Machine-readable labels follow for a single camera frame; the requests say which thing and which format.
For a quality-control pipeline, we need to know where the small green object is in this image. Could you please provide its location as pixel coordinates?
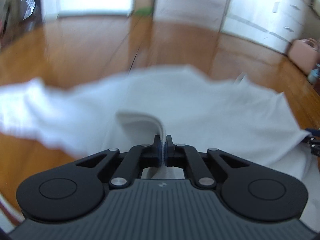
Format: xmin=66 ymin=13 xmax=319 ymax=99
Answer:
xmin=136 ymin=6 xmax=153 ymax=16

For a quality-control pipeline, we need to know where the small teal container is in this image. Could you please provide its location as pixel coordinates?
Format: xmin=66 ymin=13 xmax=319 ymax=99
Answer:
xmin=307 ymin=65 xmax=320 ymax=84

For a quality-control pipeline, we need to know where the light grey sweatshirt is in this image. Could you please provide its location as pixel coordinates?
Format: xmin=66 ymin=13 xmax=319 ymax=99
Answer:
xmin=0 ymin=65 xmax=320 ymax=205

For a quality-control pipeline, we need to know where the dark tall object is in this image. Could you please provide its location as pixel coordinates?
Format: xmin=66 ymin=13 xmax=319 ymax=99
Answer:
xmin=5 ymin=0 xmax=42 ymax=30

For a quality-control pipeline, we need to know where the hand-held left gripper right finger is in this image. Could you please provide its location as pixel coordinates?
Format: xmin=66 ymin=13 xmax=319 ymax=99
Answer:
xmin=165 ymin=134 xmax=250 ymax=189

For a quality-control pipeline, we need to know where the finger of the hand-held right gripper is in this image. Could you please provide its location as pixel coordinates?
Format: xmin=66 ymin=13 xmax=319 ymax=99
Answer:
xmin=304 ymin=127 xmax=320 ymax=155

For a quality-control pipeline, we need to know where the pink container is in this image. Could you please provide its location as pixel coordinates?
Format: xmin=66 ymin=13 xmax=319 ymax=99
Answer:
xmin=287 ymin=39 xmax=319 ymax=75

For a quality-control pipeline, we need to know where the white drawer cabinet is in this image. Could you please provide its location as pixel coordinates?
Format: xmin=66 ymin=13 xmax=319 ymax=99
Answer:
xmin=221 ymin=0 xmax=320 ymax=55

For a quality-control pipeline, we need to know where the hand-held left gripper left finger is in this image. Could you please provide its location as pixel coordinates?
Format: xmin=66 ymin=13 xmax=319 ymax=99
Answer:
xmin=75 ymin=134 xmax=163 ymax=189

